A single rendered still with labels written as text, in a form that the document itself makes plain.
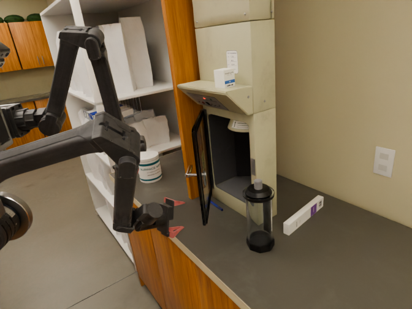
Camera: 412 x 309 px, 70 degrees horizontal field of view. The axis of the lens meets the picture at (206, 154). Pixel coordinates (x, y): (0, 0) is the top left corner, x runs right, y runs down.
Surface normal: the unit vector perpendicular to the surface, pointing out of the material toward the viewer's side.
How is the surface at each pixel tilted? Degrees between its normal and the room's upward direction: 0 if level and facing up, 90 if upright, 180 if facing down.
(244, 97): 90
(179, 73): 90
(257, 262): 0
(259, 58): 90
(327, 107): 90
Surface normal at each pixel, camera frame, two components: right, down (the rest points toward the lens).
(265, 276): -0.10, -0.92
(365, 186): -0.81, 0.29
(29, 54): 0.57, 0.25
